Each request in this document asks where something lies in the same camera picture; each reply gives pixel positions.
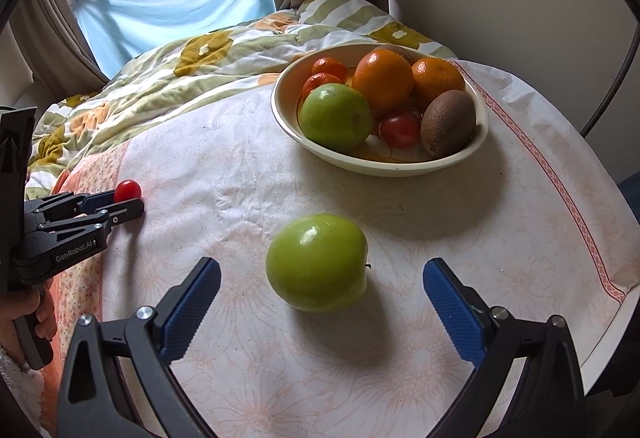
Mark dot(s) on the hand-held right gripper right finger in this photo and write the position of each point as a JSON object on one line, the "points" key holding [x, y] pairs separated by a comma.
{"points": [[452, 308]]}

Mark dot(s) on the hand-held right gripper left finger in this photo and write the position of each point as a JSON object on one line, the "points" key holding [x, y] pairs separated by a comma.
{"points": [[192, 308]]}

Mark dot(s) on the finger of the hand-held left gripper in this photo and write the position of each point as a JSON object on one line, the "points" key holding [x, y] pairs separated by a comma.
{"points": [[95, 200], [120, 213]]}

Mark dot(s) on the red cherry tomato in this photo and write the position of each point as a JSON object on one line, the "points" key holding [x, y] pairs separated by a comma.
{"points": [[127, 189], [400, 130]]}

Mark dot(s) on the green apple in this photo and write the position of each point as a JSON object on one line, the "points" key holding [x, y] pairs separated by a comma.
{"points": [[336, 118], [316, 263]]}

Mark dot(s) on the cream bowl with duck print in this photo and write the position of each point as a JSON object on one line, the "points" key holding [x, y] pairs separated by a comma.
{"points": [[350, 163]]}

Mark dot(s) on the brown kiwi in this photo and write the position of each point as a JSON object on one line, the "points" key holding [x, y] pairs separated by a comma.
{"points": [[447, 124]]}

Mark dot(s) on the large orange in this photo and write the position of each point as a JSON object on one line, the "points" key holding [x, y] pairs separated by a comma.
{"points": [[439, 80], [384, 80]]}

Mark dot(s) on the small mandarin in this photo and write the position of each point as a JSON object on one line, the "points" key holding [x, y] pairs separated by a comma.
{"points": [[320, 82], [330, 67]]}

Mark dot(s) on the person's left hand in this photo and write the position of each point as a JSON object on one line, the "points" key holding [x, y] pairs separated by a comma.
{"points": [[37, 318]]}

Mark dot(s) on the pink floral towel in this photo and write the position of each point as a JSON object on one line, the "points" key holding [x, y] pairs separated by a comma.
{"points": [[225, 168]]}

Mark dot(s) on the green striped flower quilt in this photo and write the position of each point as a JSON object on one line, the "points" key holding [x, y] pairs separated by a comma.
{"points": [[200, 68]]}

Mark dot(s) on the light blue window cloth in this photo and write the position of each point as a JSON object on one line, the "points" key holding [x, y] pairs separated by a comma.
{"points": [[175, 3]]}

